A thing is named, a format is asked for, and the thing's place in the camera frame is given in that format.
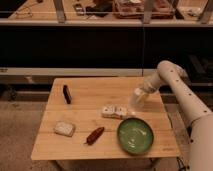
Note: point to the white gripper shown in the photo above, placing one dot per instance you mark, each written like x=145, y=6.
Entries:
x=150, y=85

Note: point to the white ceramic cup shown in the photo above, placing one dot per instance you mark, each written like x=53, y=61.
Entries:
x=133, y=99

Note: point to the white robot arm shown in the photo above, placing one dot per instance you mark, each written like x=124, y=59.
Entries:
x=197, y=113

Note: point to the green ceramic plate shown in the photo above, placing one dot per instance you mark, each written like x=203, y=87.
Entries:
x=135, y=136

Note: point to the black eraser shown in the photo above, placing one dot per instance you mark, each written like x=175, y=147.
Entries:
x=67, y=95

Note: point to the white wrapped snack pack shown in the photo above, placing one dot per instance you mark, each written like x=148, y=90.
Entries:
x=112, y=111

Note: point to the red chili pepper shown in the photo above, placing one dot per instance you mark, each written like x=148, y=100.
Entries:
x=94, y=135

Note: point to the plastic tray with items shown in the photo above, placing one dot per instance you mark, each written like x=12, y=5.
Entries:
x=162, y=9

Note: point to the metal shelf rack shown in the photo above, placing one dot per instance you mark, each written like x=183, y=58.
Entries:
x=44, y=39

